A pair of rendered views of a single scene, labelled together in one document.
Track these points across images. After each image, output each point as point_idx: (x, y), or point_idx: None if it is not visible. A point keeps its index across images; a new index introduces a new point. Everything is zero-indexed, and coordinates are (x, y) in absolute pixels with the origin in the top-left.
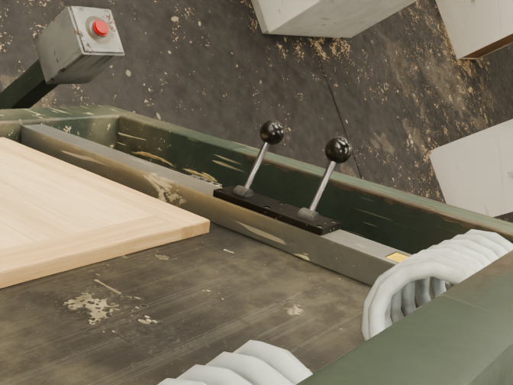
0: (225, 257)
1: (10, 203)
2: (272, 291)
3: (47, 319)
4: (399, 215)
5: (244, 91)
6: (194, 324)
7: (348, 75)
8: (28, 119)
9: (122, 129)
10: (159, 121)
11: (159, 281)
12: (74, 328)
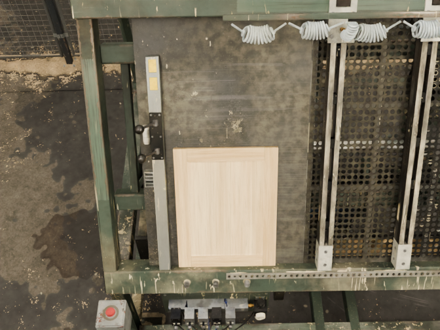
0: (184, 129)
1: (219, 193)
2: (190, 105)
3: (249, 126)
4: (102, 113)
5: None
6: (222, 104)
7: None
8: (165, 272)
9: (117, 264)
10: (104, 255)
11: (213, 128)
12: (247, 119)
